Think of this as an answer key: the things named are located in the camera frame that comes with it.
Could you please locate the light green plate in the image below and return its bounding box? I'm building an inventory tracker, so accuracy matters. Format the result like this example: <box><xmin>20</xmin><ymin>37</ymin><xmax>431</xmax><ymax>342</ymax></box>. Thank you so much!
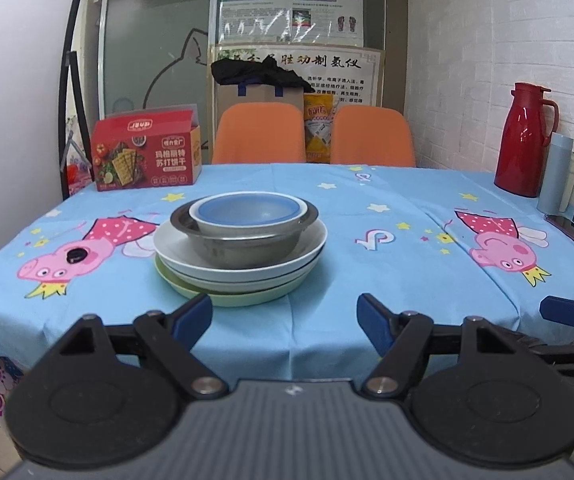
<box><xmin>154</xmin><ymin>255</ymin><xmax>318</xmax><ymax>307</ymax></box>

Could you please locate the blue printed tablecloth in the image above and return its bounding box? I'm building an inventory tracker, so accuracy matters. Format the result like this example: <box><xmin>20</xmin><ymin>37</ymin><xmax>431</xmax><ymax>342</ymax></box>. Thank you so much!
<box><xmin>0</xmin><ymin>162</ymin><xmax>574</xmax><ymax>386</ymax></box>

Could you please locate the laminated wall poster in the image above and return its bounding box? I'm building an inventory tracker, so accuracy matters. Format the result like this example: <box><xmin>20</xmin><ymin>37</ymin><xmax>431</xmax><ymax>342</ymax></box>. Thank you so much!
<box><xmin>218</xmin><ymin>0</ymin><xmax>365</xmax><ymax>46</ymax></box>

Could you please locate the white floral plate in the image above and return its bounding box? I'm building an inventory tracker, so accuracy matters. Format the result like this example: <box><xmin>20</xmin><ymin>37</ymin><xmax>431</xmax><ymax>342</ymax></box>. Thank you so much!
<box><xmin>153</xmin><ymin>215</ymin><xmax>328</xmax><ymax>279</ymax></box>

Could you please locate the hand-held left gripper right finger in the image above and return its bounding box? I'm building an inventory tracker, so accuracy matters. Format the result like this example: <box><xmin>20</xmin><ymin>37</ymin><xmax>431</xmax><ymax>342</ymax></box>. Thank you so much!
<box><xmin>357</xmin><ymin>293</ymin><xmax>532</xmax><ymax>398</ymax></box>

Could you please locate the red cracker box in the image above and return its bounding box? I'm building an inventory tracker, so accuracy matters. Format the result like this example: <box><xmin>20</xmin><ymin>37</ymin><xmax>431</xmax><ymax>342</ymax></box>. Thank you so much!
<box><xmin>91</xmin><ymin>105</ymin><xmax>203</xmax><ymax>192</ymax></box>

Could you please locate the red thermos jug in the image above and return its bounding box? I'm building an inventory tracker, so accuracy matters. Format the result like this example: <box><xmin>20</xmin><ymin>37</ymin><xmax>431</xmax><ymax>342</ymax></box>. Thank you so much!
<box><xmin>494</xmin><ymin>81</ymin><xmax>559</xmax><ymax>198</ymax></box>

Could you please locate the stainless steel bowl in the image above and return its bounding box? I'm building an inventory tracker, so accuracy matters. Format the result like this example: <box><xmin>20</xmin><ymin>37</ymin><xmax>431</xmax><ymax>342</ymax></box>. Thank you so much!
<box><xmin>169</xmin><ymin>199</ymin><xmax>320</xmax><ymax>269</ymax></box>

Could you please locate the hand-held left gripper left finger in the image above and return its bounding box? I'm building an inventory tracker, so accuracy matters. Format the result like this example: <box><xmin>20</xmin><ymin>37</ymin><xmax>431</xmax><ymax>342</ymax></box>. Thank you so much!
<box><xmin>50</xmin><ymin>294</ymin><xmax>229</xmax><ymax>400</ymax></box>

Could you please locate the white ribbed bowl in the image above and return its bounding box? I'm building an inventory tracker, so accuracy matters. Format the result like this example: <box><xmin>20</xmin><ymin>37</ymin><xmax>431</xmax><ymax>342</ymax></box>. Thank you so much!
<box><xmin>188</xmin><ymin>192</ymin><xmax>309</xmax><ymax>237</ymax></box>

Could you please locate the blue plastic bowl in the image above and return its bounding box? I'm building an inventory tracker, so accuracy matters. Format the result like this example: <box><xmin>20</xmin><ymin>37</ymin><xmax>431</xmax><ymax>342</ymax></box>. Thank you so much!
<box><xmin>196</xmin><ymin>196</ymin><xmax>302</xmax><ymax>228</ymax></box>

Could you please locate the frosted glass door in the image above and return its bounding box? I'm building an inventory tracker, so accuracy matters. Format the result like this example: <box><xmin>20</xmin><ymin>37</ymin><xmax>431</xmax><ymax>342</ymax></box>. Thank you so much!
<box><xmin>90</xmin><ymin>0</ymin><xmax>215</xmax><ymax>166</ymax></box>

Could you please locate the yellow snack packet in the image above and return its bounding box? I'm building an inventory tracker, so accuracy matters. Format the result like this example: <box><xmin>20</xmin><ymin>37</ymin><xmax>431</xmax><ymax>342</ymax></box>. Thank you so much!
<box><xmin>303</xmin><ymin>92</ymin><xmax>340</xmax><ymax>163</ymax></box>

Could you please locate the orange chair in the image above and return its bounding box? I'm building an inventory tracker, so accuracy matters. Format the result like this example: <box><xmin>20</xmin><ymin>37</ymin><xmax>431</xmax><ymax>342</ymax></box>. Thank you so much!
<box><xmin>212</xmin><ymin>103</ymin><xmax>307</xmax><ymax>164</ymax></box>
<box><xmin>330</xmin><ymin>106</ymin><xmax>415</xmax><ymax>167</ymax></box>

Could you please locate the black metal stand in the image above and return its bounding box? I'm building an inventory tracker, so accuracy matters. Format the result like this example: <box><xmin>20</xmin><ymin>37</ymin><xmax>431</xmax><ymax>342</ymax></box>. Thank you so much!
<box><xmin>57</xmin><ymin>0</ymin><xmax>93</xmax><ymax>201</ymax></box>

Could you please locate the plain white plate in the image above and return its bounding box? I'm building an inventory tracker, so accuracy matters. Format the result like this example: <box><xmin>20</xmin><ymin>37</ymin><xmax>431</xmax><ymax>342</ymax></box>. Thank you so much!
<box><xmin>164</xmin><ymin>260</ymin><xmax>320</xmax><ymax>295</ymax></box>

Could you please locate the white bottle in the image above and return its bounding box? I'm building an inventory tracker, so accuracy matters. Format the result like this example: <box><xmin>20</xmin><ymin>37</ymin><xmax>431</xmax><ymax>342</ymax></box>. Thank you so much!
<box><xmin>562</xmin><ymin>150</ymin><xmax>574</xmax><ymax>211</ymax></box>

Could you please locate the brown paper bag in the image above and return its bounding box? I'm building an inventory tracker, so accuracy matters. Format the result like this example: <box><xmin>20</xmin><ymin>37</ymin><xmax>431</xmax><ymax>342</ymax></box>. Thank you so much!
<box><xmin>217</xmin><ymin>82</ymin><xmax>304</xmax><ymax>111</ymax></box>

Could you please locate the grey tumbler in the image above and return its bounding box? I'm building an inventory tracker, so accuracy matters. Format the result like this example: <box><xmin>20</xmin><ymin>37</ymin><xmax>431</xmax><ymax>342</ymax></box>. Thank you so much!
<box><xmin>538</xmin><ymin>133</ymin><xmax>574</xmax><ymax>214</ymax></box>

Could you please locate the black cloth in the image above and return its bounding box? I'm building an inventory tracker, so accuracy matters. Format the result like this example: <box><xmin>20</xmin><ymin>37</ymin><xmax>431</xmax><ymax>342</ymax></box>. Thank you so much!
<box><xmin>211</xmin><ymin>57</ymin><xmax>308</xmax><ymax>88</ymax></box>

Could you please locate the framed text board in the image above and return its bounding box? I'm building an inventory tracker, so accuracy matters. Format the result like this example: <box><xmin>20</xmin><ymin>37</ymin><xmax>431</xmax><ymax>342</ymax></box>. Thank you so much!
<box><xmin>209</xmin><ymin>44</ymin><xmax>385</xmax><ymax>108</ymax></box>

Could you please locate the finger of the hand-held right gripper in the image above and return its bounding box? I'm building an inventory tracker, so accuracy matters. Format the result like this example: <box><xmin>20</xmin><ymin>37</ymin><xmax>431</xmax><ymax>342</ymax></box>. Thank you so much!
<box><xmin>541</xmin><ymin>296</ymin><xmax>574</xmax><ymax>332</ymax></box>

